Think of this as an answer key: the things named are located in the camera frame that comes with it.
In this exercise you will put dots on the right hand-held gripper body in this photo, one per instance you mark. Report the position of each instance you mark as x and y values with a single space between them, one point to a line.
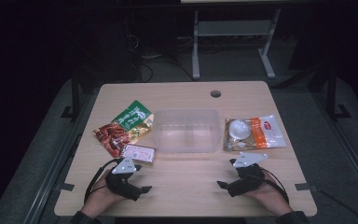
248 182

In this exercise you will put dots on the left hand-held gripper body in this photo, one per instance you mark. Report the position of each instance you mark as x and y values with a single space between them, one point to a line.
119 183

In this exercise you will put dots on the small yellow box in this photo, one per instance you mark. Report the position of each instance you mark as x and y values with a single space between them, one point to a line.
138 154

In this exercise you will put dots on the white and orange food packet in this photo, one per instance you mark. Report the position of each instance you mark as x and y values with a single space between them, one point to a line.
258 132

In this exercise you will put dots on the green and red snack packet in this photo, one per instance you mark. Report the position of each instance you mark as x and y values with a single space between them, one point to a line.
130 119

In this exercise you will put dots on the clear plastic container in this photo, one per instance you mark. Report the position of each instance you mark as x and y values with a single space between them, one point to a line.
186 130

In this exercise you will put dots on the person's left hand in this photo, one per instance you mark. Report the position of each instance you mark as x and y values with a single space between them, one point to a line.
99 199

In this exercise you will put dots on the person's right hand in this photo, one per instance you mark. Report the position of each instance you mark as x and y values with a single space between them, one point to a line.
273 197

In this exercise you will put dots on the black metal stand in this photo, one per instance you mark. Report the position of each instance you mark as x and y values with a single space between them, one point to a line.
332 93
75 93

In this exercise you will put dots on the metal floor rail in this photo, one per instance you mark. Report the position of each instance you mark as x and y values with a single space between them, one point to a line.
354 158
56 161

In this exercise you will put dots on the grey metal desk frame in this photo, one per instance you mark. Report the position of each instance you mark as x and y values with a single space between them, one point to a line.
233 28

